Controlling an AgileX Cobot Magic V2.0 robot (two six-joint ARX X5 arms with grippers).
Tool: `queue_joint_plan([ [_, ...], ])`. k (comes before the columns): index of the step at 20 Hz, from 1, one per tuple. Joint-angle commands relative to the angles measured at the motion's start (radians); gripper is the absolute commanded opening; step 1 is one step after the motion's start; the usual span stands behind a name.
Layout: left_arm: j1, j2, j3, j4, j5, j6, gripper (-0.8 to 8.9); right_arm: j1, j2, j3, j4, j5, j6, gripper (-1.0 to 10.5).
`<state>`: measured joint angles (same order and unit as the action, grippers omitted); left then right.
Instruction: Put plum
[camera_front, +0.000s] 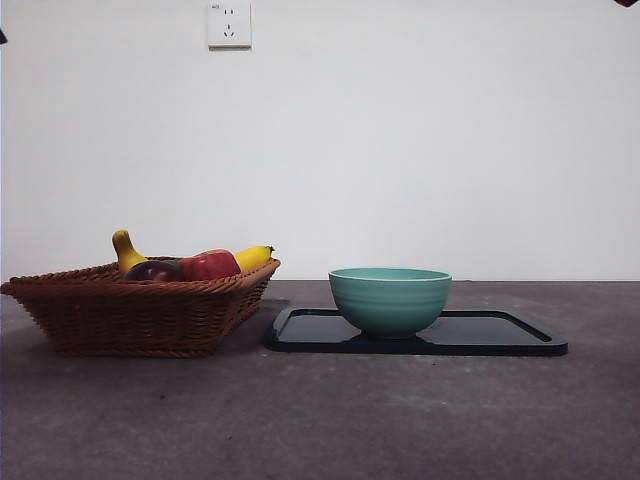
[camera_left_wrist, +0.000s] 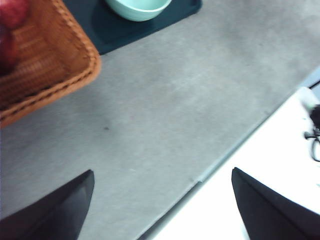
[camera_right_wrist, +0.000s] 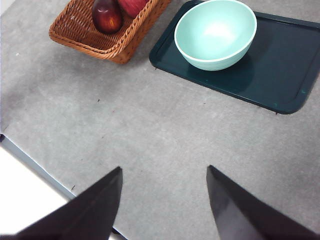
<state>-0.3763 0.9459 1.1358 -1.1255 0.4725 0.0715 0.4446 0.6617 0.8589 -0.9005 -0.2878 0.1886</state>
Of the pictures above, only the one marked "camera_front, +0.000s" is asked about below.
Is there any dark purple plum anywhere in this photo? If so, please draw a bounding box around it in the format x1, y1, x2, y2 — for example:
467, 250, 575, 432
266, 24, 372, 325
123, 258, 186, 283

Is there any teal bowl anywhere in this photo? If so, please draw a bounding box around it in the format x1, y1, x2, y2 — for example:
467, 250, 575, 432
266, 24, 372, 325
328, 267, 454, 341

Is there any yellow banana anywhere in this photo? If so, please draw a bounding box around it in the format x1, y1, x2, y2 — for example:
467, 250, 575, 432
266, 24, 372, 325
111, 229, 278, 275

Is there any brown wicker basket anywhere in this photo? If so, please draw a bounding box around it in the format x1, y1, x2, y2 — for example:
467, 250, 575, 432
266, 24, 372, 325
0, 256, 282, 359

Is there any red apple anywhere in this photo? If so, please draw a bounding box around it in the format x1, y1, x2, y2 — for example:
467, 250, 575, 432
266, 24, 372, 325
178, 249, 243, 281

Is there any black rectangular tray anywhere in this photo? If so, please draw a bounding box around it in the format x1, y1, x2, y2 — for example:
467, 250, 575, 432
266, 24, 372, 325
264, 306, 570, 357

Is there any white wall socket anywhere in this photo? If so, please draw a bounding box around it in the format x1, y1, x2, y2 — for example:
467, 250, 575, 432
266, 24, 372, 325
207, 1, 253, 50

